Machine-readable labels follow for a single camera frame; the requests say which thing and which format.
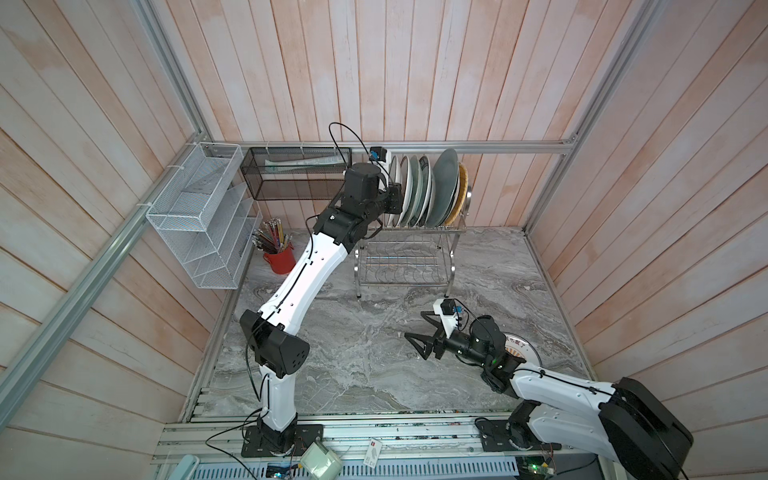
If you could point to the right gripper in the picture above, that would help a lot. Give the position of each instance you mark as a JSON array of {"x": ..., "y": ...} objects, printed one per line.
[{"x": 440, "y": 338}]

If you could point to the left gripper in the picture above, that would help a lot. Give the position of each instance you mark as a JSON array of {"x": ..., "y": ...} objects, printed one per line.
[{"x": 393, "y": 191}]

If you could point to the white black-rimmed plate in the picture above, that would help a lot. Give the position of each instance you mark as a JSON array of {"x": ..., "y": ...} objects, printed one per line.
[{"x": 394, "y": 171}]

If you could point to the pale green flower plate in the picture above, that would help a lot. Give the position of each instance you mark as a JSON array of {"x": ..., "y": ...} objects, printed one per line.
[{"x": 416, "y": 183}]

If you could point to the orange sunburst plate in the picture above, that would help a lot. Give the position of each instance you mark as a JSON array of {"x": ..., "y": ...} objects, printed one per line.
[
  {"x": 521, "y": 348},
  {"x": 408, "y": 184}
]

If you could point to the green rimmed white plate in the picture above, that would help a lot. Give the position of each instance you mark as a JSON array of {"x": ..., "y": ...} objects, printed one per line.
[{"x": 427, "y": 177}]

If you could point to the steel dish rack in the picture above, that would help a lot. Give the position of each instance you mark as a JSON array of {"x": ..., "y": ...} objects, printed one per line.
[{"x": 410, "y": 255}]

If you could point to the cream floral plate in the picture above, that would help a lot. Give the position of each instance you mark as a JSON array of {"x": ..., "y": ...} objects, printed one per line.
[{"x": 451, "y": 212}]

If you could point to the pale green glass plate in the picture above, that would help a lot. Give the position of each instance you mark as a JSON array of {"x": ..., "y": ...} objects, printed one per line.
[{"x": 446, "y": 176}]

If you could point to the yellow woven round tray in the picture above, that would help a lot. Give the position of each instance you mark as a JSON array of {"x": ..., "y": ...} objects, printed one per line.
[{"x": 464, "y": 187}]

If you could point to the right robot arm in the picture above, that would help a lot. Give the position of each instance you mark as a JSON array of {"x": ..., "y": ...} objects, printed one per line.
[{"x": 623, "y": 422}]

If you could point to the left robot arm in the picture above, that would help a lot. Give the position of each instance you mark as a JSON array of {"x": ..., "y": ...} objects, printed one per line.
[{"x": 272, "y": 330}]

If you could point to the red pencil cup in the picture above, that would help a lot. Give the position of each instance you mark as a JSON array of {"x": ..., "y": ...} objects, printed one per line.
[{"x": 281, "y": 262}]

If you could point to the white tag label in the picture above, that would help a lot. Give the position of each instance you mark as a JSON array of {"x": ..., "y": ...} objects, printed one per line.
[{"x": 372, "y": 453}]

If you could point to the pencils bundle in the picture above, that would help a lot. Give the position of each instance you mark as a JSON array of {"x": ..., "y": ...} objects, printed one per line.
[{"x": 271, "y": 237}]

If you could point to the white power adapter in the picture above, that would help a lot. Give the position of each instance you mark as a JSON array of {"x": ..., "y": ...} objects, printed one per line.
[{"x": 320, "y": 462}]

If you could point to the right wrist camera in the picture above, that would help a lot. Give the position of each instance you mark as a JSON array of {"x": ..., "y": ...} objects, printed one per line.
[{"x": 449, "y": 313}]

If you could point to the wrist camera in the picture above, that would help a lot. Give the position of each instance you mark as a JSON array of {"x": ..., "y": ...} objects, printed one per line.
[
  {"x": 381, "y": 157},
  {"x": 449, "y": 313}
]

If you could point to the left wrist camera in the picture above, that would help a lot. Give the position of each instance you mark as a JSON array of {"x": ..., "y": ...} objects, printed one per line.
[{"x": 381, "y": 157}]

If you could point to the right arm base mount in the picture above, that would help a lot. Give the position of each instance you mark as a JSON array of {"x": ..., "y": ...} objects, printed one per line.
[{"x": 504, "y": 435}]

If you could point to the black mesh wall basket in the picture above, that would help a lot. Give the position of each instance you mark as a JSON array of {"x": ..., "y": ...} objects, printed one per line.
[{"x": 295, "y": 173}]

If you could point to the white mesh wall shelf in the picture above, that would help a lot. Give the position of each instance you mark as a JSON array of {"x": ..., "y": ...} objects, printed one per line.
[{"x": 205, "y": 218}]

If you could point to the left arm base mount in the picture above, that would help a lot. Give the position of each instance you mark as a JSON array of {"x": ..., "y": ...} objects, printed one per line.
[{"x": 261, "y": 441}]

